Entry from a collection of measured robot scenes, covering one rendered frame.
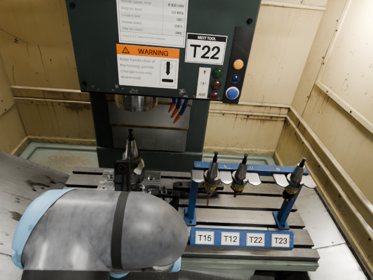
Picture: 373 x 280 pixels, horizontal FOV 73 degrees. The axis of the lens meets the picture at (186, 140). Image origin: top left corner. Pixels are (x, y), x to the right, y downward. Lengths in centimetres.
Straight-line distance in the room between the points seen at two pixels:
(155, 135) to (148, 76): 89
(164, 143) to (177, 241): 119
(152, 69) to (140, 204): 39
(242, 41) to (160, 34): 20
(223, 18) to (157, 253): 52
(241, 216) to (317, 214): 47
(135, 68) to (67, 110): 143
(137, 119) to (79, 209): 114
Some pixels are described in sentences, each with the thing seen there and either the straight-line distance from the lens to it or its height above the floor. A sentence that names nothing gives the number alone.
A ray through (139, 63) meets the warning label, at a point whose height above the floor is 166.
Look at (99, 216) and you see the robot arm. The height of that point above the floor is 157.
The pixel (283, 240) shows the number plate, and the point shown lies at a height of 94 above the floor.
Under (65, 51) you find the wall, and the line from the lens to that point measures 189.
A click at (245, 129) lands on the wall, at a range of 204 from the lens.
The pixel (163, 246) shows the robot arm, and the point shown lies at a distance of 40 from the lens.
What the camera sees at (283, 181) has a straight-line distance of 106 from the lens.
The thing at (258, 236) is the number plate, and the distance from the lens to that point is 119.
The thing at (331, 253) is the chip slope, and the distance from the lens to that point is 147.
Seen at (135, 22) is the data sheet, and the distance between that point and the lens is 66.
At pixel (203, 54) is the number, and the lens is 66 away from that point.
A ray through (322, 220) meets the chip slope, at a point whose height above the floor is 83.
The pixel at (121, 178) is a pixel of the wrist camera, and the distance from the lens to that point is 79.
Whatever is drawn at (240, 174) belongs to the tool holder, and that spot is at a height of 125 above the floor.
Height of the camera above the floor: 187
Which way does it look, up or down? 34 degrees down
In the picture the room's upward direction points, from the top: 6 degrees clockwise
